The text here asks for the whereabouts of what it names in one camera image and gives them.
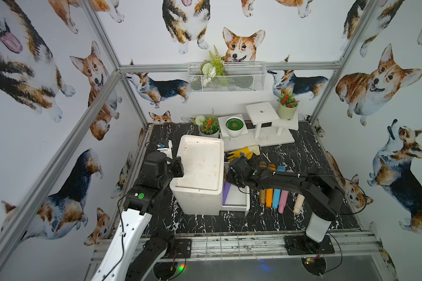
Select purple toy microphone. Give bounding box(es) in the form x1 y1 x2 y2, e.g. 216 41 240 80
222 181 231 205

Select gold toy microphone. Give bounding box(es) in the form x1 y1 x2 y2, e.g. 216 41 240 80
258 161 267 206

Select white cabinet bottom drawer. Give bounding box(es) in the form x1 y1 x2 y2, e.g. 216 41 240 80
221 184 250 217

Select orange toy microphone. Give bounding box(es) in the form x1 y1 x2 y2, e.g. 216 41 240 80
266 164 276 208

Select blue toy microphone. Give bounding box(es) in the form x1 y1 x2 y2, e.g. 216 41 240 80
272 166 286 209

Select white plastic drawer cabinet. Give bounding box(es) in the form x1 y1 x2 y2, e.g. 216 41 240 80
170 135 224 215

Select pink toy microphone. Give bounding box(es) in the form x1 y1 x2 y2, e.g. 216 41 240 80
278 166 293 214

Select beige toy microphone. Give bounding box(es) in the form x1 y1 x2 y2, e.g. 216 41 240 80
293 194 305 215

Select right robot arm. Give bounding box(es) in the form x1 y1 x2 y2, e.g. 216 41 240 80
227 157 345 243

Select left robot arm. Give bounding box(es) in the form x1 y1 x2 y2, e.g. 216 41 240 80
93 149 184 281

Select yellow work glove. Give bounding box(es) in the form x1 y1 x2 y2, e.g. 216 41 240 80
225 145 260 162

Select white pot green moss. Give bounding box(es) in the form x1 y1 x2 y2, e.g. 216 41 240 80
225 117 244 138

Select white tiered display stand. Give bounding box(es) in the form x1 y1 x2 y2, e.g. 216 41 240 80
218 102 298 152

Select white pot orange flowers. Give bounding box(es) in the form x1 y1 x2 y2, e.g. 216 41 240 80
194 111 220 138

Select green pot red flowers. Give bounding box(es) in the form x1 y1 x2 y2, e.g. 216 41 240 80
277 92 299 120

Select green fern white flower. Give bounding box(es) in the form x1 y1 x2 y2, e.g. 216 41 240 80
200 46 226 87

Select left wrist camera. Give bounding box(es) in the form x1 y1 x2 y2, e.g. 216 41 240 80
156 140 173 159

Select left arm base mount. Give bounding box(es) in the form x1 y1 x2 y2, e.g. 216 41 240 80
161 238 192 259

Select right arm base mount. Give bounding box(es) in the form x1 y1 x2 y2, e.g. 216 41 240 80
284 235 335 255

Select white wire wall basket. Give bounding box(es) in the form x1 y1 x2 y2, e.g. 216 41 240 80
188 62 267 92

